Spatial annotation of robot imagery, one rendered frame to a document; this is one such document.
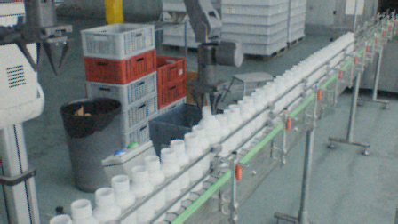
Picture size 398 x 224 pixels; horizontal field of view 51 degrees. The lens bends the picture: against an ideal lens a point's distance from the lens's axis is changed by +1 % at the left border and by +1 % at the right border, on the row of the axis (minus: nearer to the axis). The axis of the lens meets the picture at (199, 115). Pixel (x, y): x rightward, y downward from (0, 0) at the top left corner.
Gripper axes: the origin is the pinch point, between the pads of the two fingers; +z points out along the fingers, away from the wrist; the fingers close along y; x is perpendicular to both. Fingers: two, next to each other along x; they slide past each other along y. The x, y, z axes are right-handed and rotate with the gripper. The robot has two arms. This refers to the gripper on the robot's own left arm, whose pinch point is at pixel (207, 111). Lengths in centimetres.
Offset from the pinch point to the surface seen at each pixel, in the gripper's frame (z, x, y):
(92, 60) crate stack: 30, -161, 202
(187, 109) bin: 27, -71, 51
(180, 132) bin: 27, -41, 36
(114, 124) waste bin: 64, -113, 140
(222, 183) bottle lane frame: 21.5, 1.8, -6.0
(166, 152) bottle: 4.8, 22.0, 0.1
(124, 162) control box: 9.2, 24.4, 12.2
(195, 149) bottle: 7.0, 12.6, -2.8
